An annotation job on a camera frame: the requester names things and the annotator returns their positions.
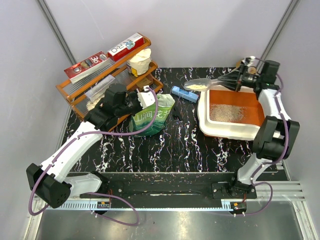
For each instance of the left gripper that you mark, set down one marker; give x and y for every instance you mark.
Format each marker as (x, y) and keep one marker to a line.
(134, 95)

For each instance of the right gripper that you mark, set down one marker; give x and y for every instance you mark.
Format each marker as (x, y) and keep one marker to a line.
(232, 76)

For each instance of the green litter bag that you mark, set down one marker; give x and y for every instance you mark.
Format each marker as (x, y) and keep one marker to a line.
(144, 117)

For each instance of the clear plastic scoop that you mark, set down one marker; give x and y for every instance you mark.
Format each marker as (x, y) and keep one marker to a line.
(201, 84)

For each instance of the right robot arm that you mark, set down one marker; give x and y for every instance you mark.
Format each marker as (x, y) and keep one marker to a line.
(277, 134)

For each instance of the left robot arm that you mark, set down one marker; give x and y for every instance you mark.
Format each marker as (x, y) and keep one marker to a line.
(50, 181)

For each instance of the brown cardboard box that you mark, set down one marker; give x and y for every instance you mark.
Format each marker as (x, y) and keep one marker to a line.
(240, 62)

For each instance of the white orange litter box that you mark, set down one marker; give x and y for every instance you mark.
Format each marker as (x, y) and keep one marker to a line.
(246, 129)

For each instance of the litter granules in box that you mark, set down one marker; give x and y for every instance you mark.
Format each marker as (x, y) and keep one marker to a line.
(226, 113)

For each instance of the clear plastic box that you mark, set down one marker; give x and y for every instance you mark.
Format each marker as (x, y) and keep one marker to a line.
(100, 87)

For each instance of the blue carton box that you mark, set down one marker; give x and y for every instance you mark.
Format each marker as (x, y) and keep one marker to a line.
(187, 95)

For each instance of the red silver toothpaste box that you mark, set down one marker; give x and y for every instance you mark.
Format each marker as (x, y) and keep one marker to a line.
(87, 67)

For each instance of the red white toothpaste box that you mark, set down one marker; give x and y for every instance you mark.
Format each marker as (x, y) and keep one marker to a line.
(123, 48)

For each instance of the orange wooden shelf rack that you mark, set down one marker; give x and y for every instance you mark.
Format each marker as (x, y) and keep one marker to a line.
(74, 93)

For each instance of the brown scouring pad pack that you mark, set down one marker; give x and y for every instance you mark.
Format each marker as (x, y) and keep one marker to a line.
(146, 81)

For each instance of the white paper bag upper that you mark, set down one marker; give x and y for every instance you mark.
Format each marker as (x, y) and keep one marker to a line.
(139, 63)

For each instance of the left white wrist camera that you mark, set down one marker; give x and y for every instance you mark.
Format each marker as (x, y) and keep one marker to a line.
(146, 97)

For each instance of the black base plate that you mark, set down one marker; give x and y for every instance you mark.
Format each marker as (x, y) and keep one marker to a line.
(214, 185)

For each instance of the aluminium rail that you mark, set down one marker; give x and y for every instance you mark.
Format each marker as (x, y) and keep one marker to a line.
(189, 201)

